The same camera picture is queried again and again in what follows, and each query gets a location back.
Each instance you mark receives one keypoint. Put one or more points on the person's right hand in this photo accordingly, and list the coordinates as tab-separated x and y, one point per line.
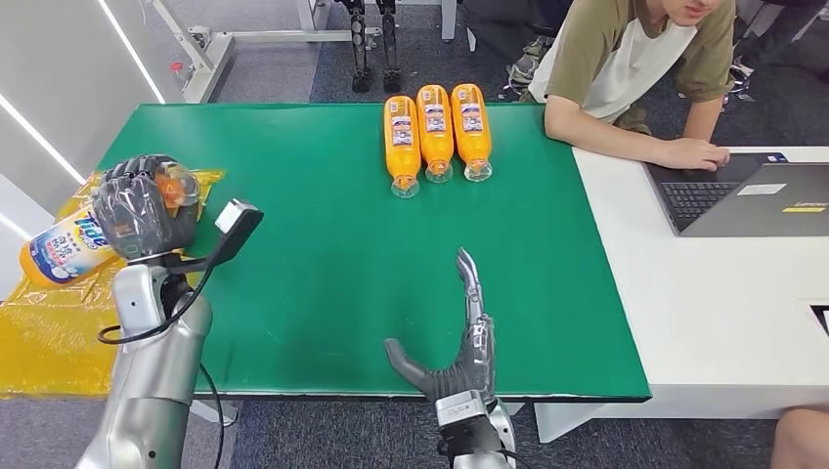
693	155

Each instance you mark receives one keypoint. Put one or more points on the person's right forearm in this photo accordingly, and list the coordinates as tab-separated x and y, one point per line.
599	139

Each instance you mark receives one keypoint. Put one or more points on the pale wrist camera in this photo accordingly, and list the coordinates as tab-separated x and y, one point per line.
234	217
461	409

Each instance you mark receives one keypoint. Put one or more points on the orange detergent bottle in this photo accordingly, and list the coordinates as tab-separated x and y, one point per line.
435	144
401	152
472	144
58	252

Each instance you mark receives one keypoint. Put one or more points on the person's grey sneaker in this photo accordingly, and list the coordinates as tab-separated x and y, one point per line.
526	63

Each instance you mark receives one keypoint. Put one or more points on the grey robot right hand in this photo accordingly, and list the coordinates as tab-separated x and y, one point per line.
466	369

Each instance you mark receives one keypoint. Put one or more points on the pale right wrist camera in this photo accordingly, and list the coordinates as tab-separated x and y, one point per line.
461	409

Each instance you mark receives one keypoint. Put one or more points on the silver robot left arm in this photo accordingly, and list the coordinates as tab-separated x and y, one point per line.
155	375

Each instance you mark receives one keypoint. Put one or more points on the green table mat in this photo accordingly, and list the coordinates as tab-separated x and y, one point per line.
324	259

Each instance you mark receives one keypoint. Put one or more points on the grey laptop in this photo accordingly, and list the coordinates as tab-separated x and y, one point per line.
745	206

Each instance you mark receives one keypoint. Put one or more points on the person's knee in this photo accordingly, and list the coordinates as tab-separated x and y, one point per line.
803	443

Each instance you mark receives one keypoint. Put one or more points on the person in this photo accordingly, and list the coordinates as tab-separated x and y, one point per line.
615	58

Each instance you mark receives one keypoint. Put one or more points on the black robot leg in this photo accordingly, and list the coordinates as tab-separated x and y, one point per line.
360	52
390	52

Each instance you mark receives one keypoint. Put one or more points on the white metal frame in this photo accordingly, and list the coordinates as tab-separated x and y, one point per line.
217	58

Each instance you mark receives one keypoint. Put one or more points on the yellow film wrapped box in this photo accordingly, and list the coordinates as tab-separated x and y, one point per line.
45	336

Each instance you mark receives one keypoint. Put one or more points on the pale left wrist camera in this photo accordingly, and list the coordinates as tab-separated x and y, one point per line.
234	217

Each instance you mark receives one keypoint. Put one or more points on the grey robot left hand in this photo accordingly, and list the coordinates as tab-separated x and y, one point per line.
129	213

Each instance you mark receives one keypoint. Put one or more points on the white desk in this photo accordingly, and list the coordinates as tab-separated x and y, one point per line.
712	291

